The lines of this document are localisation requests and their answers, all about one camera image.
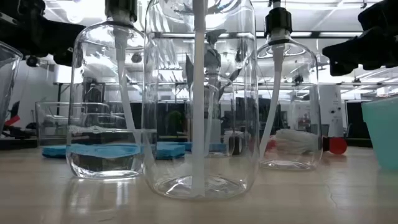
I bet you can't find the black aluminium table frame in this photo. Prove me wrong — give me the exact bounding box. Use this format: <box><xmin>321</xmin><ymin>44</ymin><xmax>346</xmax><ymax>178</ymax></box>
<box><xmin>0</xmin><ymin>136</ymin><xmax>373</xmax><ymax>151</ymax></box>

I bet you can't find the white cylindrical machine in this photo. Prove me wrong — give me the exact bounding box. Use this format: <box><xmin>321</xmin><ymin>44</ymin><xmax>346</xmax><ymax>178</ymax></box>
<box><xmin>318</xmin><ymin>84</ymin><xmax>345</xmax><ymax>138</ymax></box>

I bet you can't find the teal plastic bin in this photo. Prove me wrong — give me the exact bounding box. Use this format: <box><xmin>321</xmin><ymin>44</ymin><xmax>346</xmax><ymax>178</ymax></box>
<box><xmin>361</xmin><ymin>96</ymin><xmax>398</xmax><ymax>171</ymax></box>

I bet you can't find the large clear plastic bin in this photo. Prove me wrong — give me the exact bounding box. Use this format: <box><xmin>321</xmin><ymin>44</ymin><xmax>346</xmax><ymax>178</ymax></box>
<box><xmin>0</xmin><ymin>41</ymin><xmax>24</xmax><ymax>135</ymax></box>

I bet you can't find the black round ceiling fixture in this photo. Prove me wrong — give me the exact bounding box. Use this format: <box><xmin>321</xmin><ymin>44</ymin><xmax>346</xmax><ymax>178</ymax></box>
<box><xmin>25</xmin><ymin>54</ymin><xmax>40</xmax><ymax>68</ymax></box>

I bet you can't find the clear pump bottle holding water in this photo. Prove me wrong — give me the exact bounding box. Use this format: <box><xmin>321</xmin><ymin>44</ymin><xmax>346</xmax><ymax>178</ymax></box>
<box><xmin>65</xmin><ymin>0</ymin><xmax>146</xmax><ymax>180</ymax></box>

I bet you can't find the small clear plastic container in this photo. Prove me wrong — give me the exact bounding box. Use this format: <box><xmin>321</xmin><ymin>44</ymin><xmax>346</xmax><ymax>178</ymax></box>
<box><xmin>35</xmin><ymin>101</ymin><xmax>134</xmax><ymax>149</ymax></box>

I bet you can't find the black monitor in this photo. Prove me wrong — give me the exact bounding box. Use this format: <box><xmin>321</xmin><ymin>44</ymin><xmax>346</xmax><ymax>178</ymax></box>
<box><xmin>9</xmin><ymin>101</ymin><xmax>21</xmax><ymax>121</ymax></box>

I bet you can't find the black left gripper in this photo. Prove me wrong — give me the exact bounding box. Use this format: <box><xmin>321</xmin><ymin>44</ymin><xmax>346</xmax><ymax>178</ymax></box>
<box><xmin>0</xmin><ymin>0</ymin><xmax>85</xmax><ymax>68</ymax></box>

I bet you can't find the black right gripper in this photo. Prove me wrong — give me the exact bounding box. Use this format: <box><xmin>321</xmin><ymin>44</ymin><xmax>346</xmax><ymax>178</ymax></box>
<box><xmin>322</xmin><ymin>0</ymin><xmax>398</xmax><ymax>77</ymax></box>

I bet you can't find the red-handled white-bristle brush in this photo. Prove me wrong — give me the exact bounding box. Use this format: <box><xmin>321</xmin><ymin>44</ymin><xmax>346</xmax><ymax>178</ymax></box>
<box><xmin>267</xmin><ymin>128</ymin><xmax>322</xmax><ymax>156</ymax></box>

